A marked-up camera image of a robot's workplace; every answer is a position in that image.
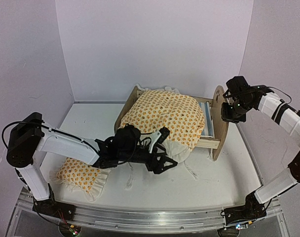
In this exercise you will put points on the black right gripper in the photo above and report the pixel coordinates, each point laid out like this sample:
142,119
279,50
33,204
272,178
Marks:
226,117

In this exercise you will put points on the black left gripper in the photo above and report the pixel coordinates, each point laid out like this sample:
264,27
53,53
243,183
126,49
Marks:
158,168

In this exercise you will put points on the wooden striped pet bed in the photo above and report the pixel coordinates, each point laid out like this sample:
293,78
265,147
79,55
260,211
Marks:
215,131

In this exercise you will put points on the duck print mattress cushion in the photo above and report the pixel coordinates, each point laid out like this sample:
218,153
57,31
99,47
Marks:
181,114

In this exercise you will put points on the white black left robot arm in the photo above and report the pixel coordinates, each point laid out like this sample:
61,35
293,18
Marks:
33,135

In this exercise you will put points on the duck print small pillow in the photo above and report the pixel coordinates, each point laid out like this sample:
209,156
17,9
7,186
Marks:
79,176

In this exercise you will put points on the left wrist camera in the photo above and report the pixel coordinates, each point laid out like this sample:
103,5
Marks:
158,137

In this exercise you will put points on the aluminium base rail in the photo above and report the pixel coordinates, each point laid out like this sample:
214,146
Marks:
27,220

